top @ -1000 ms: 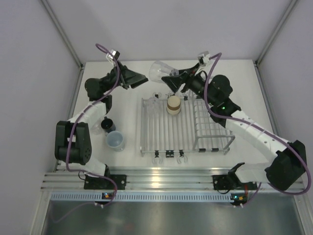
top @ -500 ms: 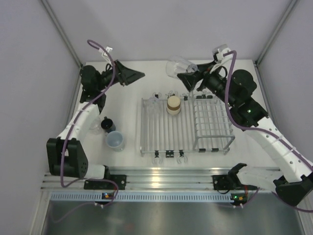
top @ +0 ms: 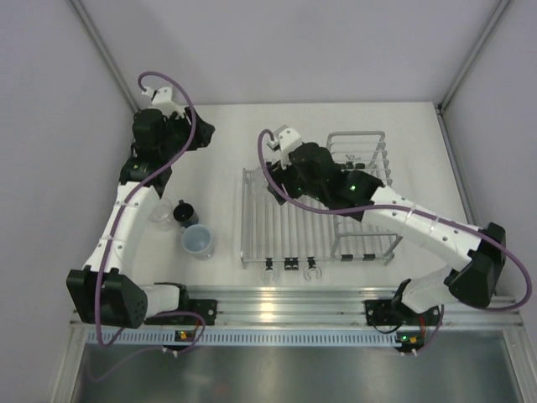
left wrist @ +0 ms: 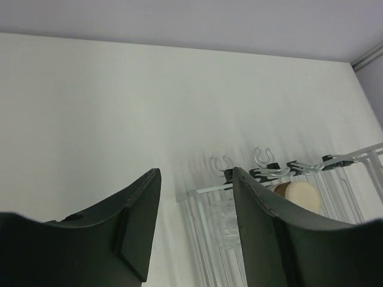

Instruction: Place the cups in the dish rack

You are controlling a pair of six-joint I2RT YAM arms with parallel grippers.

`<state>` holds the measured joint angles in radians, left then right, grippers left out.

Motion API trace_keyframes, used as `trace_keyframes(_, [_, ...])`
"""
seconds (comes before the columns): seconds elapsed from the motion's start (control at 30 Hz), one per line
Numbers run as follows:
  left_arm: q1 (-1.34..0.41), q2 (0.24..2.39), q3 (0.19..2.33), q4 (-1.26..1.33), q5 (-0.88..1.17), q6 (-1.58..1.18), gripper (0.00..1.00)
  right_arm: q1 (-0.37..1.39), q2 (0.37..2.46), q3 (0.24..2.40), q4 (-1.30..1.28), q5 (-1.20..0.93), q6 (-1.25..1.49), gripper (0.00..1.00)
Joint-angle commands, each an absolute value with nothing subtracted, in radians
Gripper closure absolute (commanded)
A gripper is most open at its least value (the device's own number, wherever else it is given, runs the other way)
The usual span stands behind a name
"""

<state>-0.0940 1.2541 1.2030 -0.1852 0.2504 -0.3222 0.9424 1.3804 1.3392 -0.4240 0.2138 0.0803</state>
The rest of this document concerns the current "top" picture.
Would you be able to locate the aluminium frame post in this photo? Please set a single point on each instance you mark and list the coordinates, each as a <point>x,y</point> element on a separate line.
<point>99,43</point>
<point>472,56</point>

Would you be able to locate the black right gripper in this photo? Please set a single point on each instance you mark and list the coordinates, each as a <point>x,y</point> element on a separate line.
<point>280,176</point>

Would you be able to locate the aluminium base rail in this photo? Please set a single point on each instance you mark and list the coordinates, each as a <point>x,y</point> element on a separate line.
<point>305,307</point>

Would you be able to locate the dark blue ceramic mug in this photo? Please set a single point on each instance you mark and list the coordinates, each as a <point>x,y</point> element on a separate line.
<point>185,214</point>

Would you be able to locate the silver flat dish rack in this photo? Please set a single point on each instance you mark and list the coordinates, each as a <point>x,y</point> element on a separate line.
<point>281,239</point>

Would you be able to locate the aluminium frame post left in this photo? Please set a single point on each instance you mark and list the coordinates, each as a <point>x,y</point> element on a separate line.
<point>99,43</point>

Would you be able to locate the silver upright plate rack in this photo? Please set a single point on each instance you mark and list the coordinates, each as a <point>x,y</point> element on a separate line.
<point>364,157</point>

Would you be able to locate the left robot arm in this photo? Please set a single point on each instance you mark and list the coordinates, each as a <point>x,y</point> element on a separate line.
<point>102,291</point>

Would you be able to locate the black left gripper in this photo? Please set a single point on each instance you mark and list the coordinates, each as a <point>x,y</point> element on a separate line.
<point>202,133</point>

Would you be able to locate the perforated cable tray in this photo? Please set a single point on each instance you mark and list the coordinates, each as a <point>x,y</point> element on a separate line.
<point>270,338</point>

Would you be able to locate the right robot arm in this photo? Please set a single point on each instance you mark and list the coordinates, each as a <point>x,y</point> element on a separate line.
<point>306,175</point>

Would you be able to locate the aluminium frame post right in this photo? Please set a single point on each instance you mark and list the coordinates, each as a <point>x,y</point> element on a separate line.
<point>472,56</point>

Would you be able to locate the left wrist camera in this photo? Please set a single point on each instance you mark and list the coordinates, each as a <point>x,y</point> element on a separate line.
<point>163,99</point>

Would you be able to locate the light blue ceramic mug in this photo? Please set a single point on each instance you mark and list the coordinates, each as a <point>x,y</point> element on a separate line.
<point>198,241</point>

